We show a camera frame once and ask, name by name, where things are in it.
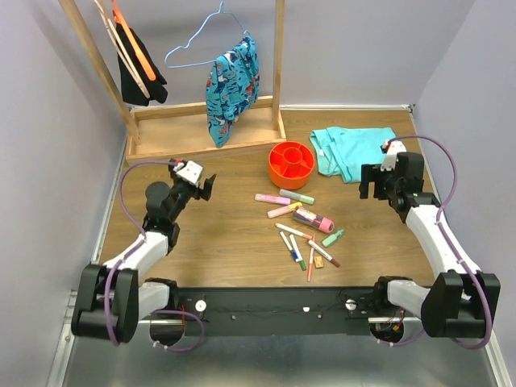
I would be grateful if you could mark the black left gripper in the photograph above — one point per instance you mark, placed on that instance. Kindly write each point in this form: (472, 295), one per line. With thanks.
(205, 193)

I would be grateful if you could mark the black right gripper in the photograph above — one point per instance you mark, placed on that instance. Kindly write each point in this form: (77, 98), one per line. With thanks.
(372, 172)

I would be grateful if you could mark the green grey highlighter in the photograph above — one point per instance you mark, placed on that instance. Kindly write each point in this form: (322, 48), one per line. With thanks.
(297, 196)

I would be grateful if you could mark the yellow pink highlighter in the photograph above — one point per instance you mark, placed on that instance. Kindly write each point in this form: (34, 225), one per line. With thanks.
(283, 210)

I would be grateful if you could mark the white marker red cap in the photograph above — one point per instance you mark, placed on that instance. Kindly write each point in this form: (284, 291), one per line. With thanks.
(293, 231)

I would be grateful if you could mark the white marker maroon cap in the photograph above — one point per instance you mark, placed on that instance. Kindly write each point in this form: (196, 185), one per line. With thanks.
(324, 254)

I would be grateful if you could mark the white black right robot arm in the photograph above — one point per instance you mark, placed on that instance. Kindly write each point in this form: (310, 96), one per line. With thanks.
(462, 301)

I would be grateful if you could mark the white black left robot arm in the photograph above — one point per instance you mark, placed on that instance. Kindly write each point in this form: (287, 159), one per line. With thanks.
(111, 300)

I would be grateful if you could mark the teal folded t-shirt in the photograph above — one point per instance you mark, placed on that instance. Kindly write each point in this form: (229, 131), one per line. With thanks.
(342, 151)

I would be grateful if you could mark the small green bottle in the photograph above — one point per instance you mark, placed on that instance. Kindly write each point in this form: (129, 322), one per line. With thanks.
(333, 238)

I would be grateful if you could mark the wooden clothes rack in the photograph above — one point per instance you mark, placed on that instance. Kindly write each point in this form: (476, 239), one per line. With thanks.
(177, 131)

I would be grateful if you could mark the orange round divided organizer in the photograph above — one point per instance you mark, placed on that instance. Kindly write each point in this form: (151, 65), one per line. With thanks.
(290, 165)

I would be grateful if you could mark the orange pen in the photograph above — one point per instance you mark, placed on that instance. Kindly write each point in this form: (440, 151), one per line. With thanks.
(311, 260)

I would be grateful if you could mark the small tan eraser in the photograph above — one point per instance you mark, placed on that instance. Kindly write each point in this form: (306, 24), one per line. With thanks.
(318, 262)

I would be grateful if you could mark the white marker green cap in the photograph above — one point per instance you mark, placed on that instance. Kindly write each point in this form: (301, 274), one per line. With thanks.
(298, 256)

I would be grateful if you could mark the blue patterned hanging shirt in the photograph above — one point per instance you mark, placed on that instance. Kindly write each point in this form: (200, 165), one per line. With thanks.
(232, 88)

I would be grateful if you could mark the orange plastic hanger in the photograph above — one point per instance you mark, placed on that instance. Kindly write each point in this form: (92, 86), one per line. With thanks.
(138, 51)

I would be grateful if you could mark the light wooden hanger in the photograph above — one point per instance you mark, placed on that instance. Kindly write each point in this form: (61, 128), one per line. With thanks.
(122, 52)

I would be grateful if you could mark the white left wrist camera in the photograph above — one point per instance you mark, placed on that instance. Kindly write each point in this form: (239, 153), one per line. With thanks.
(188, 171)

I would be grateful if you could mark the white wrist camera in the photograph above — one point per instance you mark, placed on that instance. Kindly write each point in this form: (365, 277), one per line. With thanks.
(391, 148)
(188, 171)

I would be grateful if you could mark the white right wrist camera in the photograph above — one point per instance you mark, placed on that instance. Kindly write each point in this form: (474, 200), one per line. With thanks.
(391, 148)

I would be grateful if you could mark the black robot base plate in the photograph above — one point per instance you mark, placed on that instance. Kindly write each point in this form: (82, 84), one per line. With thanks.
(217, 312)

